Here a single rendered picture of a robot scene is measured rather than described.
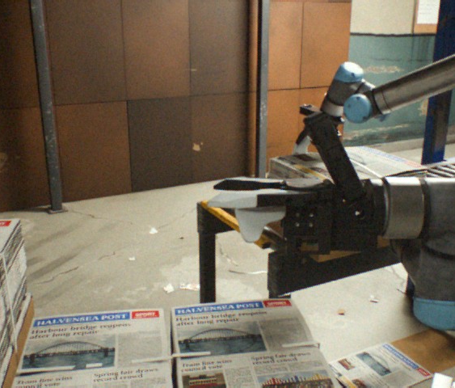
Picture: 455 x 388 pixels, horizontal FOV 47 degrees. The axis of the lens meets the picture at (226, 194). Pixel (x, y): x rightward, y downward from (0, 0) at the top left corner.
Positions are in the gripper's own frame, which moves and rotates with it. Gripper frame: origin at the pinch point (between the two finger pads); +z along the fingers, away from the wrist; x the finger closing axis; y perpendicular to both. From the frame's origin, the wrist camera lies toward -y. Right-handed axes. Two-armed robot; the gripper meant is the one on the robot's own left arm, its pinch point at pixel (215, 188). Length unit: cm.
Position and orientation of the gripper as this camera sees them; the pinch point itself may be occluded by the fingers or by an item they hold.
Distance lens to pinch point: 65.2
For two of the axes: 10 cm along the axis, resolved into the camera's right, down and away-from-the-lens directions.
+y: 0.0, 9.8, 1.8
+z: -10.0, -0.1, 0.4
